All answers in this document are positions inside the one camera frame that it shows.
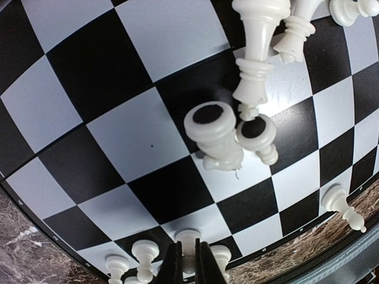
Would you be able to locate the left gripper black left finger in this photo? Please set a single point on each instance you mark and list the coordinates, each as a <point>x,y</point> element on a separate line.
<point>171,269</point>

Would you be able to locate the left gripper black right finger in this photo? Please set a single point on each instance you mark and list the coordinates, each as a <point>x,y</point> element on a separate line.
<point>206,267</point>

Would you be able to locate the white pawn c file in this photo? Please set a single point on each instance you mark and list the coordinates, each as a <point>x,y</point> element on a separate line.
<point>145,251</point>

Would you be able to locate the white pawn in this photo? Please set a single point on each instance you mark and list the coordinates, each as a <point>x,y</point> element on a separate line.
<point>187,238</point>

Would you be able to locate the white piece b file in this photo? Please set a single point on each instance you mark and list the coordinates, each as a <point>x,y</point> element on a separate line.
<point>117,266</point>

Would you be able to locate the black grey chessboard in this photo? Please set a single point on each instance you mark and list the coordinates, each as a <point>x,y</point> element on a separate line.
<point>93,147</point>

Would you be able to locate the white pawn f file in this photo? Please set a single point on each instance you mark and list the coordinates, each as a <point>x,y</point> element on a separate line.
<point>335,200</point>

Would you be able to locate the white king piece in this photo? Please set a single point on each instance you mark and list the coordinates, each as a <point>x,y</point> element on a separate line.
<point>297,29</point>

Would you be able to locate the white lying small piece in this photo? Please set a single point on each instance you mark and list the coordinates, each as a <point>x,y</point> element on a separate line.
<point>258,136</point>

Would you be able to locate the white lying knight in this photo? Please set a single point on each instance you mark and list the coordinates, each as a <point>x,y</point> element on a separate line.
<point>211,125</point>

